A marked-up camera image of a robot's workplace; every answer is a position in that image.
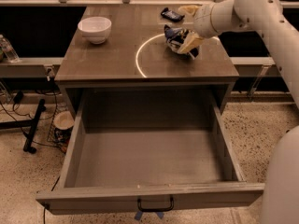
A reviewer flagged blue kettle chip bag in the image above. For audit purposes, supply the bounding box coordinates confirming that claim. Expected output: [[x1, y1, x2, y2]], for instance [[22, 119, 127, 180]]
[[164, 25, 199, 59]]

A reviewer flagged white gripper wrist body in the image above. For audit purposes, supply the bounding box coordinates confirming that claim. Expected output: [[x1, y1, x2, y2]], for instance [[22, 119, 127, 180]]
[[193, 3, 218, 38]]

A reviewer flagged open grey top drawer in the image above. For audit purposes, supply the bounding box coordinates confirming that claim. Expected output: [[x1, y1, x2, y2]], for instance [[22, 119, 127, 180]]
[[36, 88, 263, 215]]

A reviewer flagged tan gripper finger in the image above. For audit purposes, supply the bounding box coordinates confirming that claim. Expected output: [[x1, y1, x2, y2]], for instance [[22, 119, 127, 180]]
[[178, 32, 204, 54], [178, 5, 199, 16]]

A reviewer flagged black drawer handle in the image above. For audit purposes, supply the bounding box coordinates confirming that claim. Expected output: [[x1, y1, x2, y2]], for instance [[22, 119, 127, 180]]
[[137, 196, 175, 213]]

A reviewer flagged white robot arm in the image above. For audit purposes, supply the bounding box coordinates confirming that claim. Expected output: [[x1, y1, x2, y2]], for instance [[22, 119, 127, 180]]
[[178, 0, 299, 224]]

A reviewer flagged clear plastic water bottle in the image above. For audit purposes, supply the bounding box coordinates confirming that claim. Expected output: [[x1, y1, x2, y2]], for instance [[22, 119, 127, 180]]
[[0, 35, 20, 63]]

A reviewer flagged wire basket with cup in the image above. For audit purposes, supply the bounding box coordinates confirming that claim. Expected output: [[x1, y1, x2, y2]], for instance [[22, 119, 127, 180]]
[[47, 104, 74, 153]]

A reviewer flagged black table leg left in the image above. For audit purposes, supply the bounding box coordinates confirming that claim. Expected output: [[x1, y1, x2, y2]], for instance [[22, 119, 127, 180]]
[[0, 99, 46, 154]]

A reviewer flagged small dark snack packet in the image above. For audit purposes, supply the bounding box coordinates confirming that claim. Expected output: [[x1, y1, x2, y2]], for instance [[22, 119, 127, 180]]
[[161, 7, 184, 22]]

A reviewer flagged grey wooden cabinet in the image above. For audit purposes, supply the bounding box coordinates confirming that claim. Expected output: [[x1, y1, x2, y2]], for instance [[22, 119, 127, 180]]
[[55, 4, 238, 113]]

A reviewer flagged black cable on floor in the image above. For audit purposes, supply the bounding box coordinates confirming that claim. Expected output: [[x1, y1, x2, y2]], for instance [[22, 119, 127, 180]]
[[0, 81, 60, 147]]

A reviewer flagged white ceramic bowl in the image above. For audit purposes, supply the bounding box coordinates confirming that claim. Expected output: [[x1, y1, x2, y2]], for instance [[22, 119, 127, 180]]
[[78, 17, 112, 44]]

